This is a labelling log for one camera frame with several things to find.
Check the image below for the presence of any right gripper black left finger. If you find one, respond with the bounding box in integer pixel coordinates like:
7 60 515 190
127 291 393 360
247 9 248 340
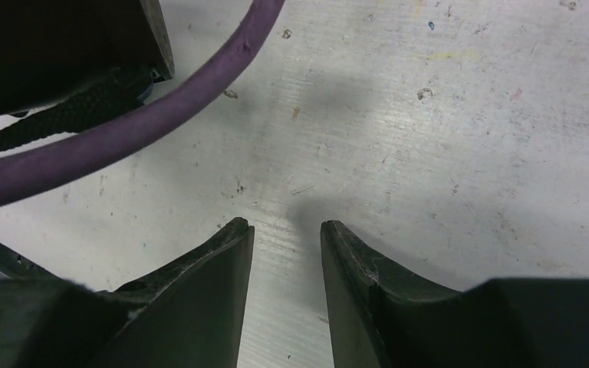
0 217 255 367

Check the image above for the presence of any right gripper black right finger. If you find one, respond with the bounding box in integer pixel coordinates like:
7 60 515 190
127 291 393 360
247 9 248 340
321 220 589 367

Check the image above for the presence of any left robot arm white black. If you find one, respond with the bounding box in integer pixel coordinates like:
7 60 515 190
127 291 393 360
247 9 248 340
0 1 175 152

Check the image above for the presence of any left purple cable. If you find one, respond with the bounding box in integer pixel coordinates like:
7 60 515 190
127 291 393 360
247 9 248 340
0 0 288 217

